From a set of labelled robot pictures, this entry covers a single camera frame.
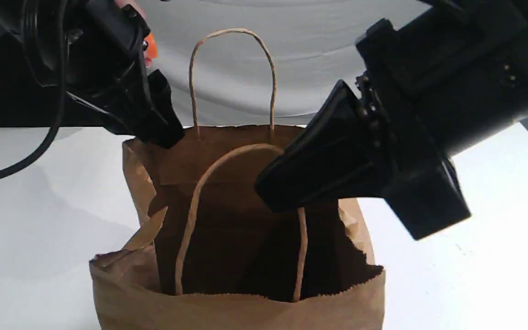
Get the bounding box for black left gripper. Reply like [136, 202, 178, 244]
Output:
[21, 0, 185, 149]

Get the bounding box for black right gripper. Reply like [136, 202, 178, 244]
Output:
[255, 0, 528, 212]

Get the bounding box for orange item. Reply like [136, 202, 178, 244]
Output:
[143, 33, 159, 60]

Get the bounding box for brown paper bag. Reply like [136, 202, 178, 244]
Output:
[89, 28, 386, 330]

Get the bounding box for human hand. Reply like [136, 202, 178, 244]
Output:
[115, 0, 153, 69]

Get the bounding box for white fabric backdrop curtain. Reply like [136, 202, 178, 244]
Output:
[136, 0, 428, 126]

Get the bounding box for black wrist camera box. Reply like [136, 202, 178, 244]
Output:
[381, 159, 472, 241]

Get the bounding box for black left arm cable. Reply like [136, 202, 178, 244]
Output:
[0, 0, 70, 186]

